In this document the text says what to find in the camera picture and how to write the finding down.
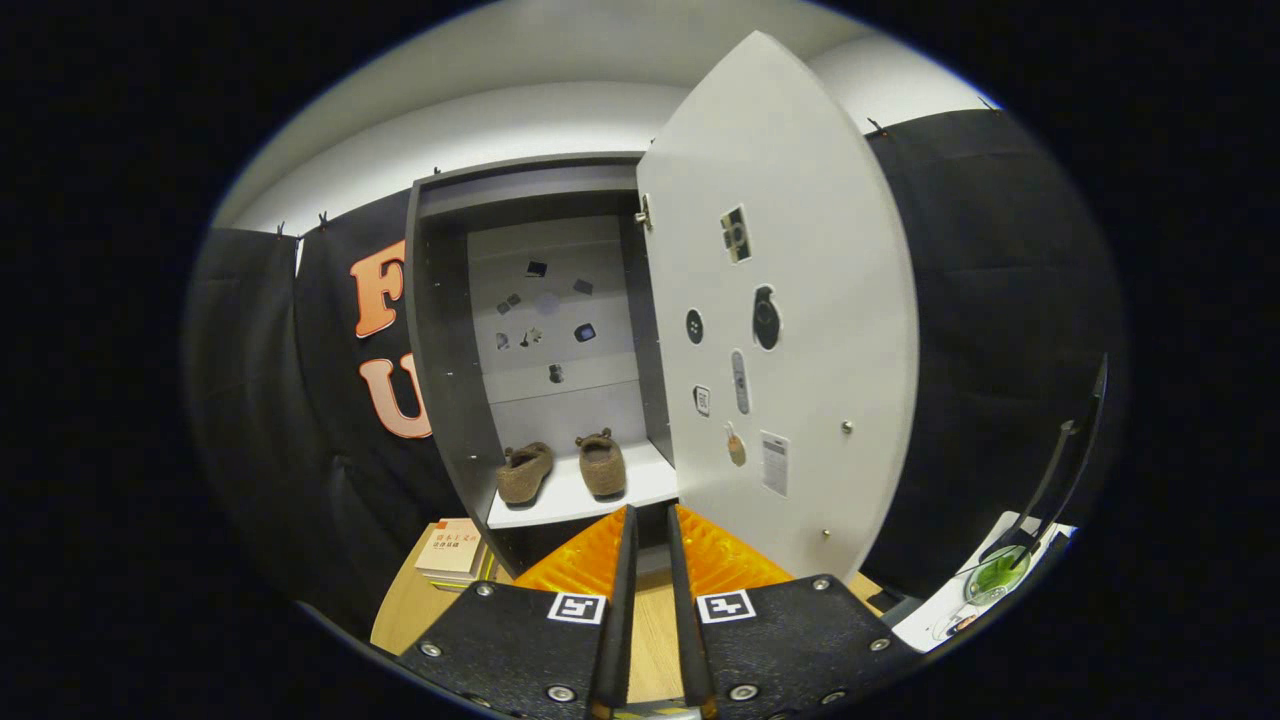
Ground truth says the stack of books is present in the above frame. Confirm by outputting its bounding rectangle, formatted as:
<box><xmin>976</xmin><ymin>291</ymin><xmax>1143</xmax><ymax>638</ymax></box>
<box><xmin>413</xmin><ymin>517</ymin><xmax>496</xmax><ymax>593</ymax></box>

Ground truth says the beige shoe cabinet door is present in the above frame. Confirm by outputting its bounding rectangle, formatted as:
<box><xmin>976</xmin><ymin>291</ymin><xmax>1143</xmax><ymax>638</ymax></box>
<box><xmin>636</xmin><ymin>30</ymin><xmax>921</xmax><ymax>586</ymax></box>

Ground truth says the white cabinet shelf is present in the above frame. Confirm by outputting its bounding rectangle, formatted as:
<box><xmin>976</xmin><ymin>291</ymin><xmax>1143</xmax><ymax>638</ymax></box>
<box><xmin>486</xmin><ymin>440</ymin><xmax>681</xmax><ymax>531</ymax></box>

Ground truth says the dark grey shoe cabinet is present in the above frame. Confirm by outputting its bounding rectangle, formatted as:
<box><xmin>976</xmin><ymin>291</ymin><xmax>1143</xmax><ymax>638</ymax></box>
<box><xmin>403</xmin><ymin>150</ymin><xmax>681</xmax><ymax>581</ymax></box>

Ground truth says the green glass dish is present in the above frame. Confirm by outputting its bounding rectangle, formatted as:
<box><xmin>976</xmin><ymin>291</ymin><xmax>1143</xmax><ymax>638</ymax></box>
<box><xmin>963</xmin><ymin>555</ymin><xmax>1021</xmax><ymax>608</ymax></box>

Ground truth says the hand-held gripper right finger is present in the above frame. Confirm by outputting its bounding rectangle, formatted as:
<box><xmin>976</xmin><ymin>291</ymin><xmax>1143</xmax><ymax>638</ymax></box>
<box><xmin>667</xmin><ymin>505</ymin><xmax>926</xmax><ymax>720</ymax></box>

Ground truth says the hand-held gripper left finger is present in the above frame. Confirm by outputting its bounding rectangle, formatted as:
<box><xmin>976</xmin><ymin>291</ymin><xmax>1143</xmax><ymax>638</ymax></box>
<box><xmin>395</xmin><ymin>505</ymin><xmax>638</xmax><ymax>720</ymax></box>

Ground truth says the white side table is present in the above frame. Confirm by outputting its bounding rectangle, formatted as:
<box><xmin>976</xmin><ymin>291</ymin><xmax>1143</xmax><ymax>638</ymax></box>
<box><xmin>890</xmin><ymin>510</ymin><xmax>1079</xmax><ymax>654</ymax></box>

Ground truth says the brown fuzzy shoe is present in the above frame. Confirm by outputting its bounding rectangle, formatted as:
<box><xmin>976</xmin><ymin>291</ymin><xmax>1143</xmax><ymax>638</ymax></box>
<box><xmin>496</xmin><ymin>441</ymin><xmax>556</xmax><ymax>507</ymax></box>
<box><xmin>575</xmin><ymin>428</ymin><xmax>628</xmax><ymax>500</ymax></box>

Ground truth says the black backdrop cloth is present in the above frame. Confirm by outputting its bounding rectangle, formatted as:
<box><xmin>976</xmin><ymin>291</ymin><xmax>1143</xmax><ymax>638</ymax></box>
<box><xmin>180</xmin><ymin>105</ymin><xmax>1131</xmax><ymax>641</ymax></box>

